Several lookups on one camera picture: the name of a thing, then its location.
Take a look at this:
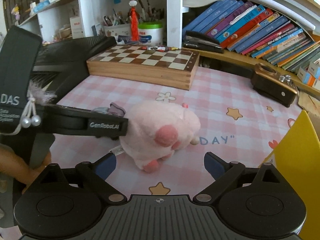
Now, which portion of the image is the pink plush pig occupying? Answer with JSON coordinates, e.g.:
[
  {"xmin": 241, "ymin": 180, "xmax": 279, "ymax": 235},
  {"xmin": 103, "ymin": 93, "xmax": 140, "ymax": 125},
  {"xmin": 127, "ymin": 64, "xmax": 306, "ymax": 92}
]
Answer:
[{"xmin": 119, "ymin": 100, "xmax": 201, "ymax": 173}]

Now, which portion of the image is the orange white medicine box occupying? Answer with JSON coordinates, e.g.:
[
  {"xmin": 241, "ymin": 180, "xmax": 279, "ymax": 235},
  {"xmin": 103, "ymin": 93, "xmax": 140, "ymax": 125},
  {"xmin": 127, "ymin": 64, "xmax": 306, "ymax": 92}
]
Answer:
[{"xmin": 297, "ymin": 67, "xmax": 315, "ymax": 87}]

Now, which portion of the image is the grey toy truck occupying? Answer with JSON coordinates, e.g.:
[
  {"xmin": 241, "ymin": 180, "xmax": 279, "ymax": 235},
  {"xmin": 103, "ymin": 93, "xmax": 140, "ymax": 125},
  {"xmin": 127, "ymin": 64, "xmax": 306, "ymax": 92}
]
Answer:
[{"xmin": 92, "ymin": 102, "xmax": 126, "ymax": 117}]

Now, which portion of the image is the black stapler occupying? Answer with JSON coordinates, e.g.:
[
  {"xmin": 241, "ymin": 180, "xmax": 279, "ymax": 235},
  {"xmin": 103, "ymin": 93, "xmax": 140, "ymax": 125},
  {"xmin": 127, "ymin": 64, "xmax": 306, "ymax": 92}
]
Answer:
[{"xmin": 183, "ymin": 30, "xmax": 224, "ymax": 54}]

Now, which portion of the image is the wooden chess board box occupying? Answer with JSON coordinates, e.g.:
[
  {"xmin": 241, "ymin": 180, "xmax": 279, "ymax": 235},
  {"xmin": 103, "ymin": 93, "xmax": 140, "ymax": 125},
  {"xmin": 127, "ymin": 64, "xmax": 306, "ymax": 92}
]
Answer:
[{"xmin": 87, "ymin": 45, "xmax": 200, "ymax": 90}]

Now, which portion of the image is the person left hand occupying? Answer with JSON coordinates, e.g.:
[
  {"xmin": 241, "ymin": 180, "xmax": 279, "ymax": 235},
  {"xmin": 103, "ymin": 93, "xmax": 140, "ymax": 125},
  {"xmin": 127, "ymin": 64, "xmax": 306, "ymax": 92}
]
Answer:
[{"xmin": 0, "ymin": 145, "xmax": 52, "ymax": 194}]

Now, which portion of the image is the pink checkered tablecloth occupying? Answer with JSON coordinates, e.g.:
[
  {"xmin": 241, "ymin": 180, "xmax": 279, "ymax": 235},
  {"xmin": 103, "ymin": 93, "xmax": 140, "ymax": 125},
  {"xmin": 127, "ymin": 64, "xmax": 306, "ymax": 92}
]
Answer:
[{"xmin": 0, "ymin": 65, "xmax": 304, "ymax": 240}]

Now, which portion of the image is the yellow cardboard box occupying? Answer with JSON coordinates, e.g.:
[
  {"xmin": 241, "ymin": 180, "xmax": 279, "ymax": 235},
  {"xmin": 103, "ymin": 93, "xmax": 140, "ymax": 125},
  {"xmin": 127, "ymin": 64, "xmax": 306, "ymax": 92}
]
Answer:
[{"xmin": 264, "ymin": 110, "xmax": 319, "ymax": 239}]

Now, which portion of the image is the dark wooden small box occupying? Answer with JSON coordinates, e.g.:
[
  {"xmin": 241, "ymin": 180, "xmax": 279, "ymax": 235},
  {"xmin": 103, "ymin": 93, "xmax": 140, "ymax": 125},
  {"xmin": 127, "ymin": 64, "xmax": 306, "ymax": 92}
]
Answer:
[{"xmin": 251, "ymin": 63, "xmax": 298, "ymax": 107}]

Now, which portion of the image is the black Yamaha keyboard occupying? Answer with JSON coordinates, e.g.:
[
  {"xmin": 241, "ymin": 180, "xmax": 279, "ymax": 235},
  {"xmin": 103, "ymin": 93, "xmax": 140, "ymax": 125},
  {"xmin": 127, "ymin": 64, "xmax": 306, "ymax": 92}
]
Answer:
[{"xmin": 31, "ymin": 36, "xmax": 117, "ymax": 103}]

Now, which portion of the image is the white green jar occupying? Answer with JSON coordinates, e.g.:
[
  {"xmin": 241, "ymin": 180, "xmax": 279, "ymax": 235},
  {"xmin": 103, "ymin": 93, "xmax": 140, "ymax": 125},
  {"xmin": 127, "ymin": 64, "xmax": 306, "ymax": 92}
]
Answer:
[{"xmin": 138, "ymin": 21, "xmax": 163, "ymax": 46}]

